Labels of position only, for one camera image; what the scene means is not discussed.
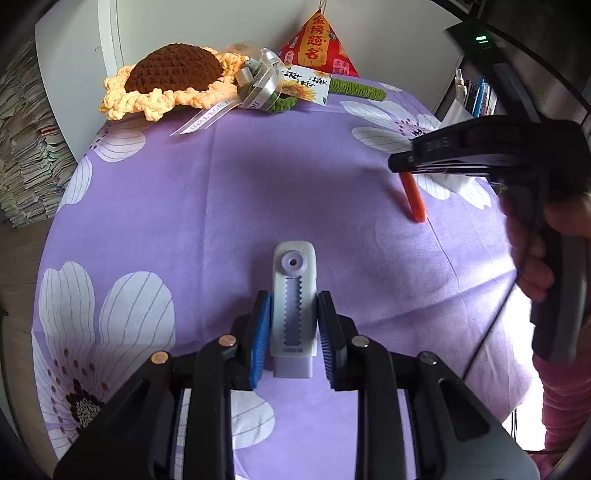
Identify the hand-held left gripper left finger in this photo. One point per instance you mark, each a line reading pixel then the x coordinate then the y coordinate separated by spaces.
pixel 258 341

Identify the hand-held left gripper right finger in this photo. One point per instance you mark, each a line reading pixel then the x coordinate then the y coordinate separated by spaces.
pixel 325 341

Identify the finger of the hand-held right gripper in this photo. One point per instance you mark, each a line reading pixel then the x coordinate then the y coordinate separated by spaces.
pixel 452 147

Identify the translucent pen cup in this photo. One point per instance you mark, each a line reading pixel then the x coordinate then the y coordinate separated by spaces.
pixel 455 113

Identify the blue pen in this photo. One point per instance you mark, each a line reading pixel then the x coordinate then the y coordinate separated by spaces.
pixel 479 97

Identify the orange pen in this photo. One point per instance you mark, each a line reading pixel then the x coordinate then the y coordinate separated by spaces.
pixel 415 203

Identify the white purple correction tape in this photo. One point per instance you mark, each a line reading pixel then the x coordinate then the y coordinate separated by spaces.
pixel 293 277

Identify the person's right forearm pink sleeve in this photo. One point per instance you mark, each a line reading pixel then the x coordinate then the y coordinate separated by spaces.
pixel 563 406

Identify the person's right hand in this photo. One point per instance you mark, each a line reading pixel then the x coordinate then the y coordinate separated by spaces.
pixel 531 272

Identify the pink striped pen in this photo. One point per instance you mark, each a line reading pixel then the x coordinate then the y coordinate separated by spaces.
pixel 490 101

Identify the white green pen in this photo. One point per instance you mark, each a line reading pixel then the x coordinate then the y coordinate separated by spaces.
pixel 458 83

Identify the green crochet stem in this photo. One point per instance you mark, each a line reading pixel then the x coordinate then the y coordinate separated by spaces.
pixel 355 87

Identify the purple floral tablecloth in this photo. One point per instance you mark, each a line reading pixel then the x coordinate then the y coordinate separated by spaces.
pixel 184 207

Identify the sunflower print card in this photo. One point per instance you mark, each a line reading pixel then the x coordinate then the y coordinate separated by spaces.
pixel 304 85

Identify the red triangular pouch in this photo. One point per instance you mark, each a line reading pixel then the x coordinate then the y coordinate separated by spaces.
pixel 318 46

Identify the silver ribbon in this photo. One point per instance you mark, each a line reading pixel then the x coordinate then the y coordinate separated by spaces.
pixel 258 87

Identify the crochet sunflower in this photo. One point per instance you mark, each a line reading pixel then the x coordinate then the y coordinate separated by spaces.
pixel 171 69

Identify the stack of papers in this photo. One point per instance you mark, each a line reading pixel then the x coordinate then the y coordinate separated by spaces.
pixel 27 138

